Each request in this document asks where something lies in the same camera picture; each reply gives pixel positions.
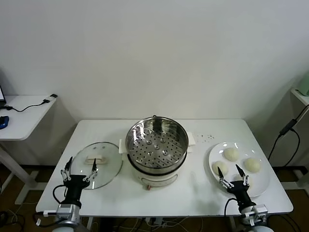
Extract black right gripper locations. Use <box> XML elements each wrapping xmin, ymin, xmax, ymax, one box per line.
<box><xmin>217</xmin><ymin>164</ymin><xmax>254</xmax><ymax>210</ymax></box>

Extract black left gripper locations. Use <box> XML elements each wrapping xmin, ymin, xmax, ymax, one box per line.
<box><xmin>60</xmin><ymin>156</ymin><xmax>99</xmax><ymax>204</ymax></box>

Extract round glass pot lid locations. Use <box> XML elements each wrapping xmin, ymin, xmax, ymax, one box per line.
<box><xmin>69</xmin><ymin>141</ymin><xmax>124</xmax><ymax>190</ymax></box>

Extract stainless steel steamer basket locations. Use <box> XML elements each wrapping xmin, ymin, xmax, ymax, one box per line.
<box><xmin>118</xmin><ymin>115</ymin><xmax>197</xmax><ymax>170</ymax></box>

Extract white round plate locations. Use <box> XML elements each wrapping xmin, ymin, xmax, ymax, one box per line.
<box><xmin>208</xmin><ymin>142</ymin><xmax>271</xmax><ymax>198</ymax></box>

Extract white side table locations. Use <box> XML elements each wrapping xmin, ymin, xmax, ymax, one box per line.
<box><xmin>0</xmin><ymin>95</ymin><xmax>58</xmax><ymax>206</ymax></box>

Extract white power strip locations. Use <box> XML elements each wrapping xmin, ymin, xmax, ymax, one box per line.
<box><xmin>144</xmin><ymin>217</ymin><xmax>163</xmax><ymax>225</ymax></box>

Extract white shelf table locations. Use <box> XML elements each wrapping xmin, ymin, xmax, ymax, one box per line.
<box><xmin>281</xmin><ymin>87</ymin><xmax>309</xmax><ymax>191</ymax></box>

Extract black laptop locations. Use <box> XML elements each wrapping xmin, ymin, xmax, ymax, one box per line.
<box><xmin>0</xmin><ymin>84</ymin><xmax>7</xmax><ymax>106</ymax></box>

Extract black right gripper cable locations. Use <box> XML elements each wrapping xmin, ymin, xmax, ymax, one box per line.
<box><xmin>224</xmin><ymin>197</ymin><xmax>242</xmax><ymax>216</ymax></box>

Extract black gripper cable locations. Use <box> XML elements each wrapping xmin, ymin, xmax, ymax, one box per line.
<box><xmin>224</xmin><ymin>197</ymin><xmax>242</xmax><ymax>216</ymax></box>
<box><xmin>43</xmin><ymin>185</ymin><xmax>70</xmax><ymax>216</ymax></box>

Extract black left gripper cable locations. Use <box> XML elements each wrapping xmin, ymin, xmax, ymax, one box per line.
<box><xmin>43</xmin><ymin>185</ymin><xmax>70</xmax><ymax>216</ymax></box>

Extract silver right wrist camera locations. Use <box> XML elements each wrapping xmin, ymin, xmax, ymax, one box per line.
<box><xmin>240</xmin><ymin>203</ymin><xmax>269</xmax><ymax>226</ymax></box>

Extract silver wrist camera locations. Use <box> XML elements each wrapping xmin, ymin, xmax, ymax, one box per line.
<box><xmin>240</xmin><ymin>203</ymin><xmax>269</xmax><ymax>226</ymax></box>
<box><xmin>56</xmin><ymin>204</ymin><xmax>82</xmax><ymax>219</ymax></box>

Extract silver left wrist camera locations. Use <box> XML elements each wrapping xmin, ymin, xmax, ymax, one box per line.
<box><xmin>56</xmin><ymin>204</ymin><xmax>82</xmax><ymax>219</ymax></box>

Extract black power cable with brick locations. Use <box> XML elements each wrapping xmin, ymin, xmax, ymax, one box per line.
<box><xmin>267</xmin><ymin>103</ymin><xmax>309</xmax><ymax>167</ymax></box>

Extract black cable with adapter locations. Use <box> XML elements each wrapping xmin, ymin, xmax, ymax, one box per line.
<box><xmin>0</xmin><ymin>94</ymin><xmax>58</xmax><ymax>112</ymax></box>

